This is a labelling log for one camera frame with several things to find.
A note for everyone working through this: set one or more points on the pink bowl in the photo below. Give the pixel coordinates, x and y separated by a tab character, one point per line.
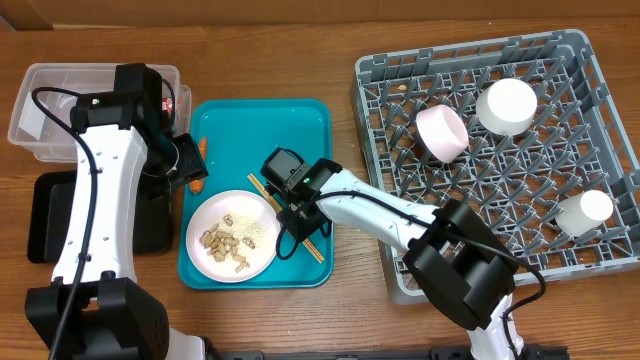
443	132

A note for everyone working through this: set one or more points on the white rice pile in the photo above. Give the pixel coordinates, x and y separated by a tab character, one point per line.
245	227

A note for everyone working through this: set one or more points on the peanut pile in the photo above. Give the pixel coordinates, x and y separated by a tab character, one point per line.
223	247

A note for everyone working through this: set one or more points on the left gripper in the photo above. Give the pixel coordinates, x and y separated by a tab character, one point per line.
193	166

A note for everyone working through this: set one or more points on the pink plate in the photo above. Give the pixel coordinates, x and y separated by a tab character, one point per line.
241	203

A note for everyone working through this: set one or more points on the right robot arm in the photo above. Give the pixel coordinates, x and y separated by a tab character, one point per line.
461	266

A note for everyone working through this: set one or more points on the white cup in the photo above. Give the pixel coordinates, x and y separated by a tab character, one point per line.
584	212

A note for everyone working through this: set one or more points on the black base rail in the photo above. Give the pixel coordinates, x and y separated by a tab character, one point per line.
345	355

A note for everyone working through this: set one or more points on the red foil wrapper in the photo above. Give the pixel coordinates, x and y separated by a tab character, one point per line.
167	105

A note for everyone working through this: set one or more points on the orange carrot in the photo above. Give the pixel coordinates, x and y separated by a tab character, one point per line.
196	186

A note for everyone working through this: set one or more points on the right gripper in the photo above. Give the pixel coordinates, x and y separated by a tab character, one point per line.
303	229

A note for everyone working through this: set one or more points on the teal serving tray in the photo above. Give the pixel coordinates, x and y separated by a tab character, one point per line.
240	135

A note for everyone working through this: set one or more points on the grey dishwasher rack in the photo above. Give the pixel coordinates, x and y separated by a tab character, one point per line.
576	143

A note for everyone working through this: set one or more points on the white bowl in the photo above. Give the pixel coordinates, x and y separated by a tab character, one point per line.
507	107

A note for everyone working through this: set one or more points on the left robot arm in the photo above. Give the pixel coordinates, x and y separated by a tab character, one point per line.
93	307

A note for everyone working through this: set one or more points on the black plastic tray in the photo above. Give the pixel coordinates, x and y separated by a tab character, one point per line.
52	205

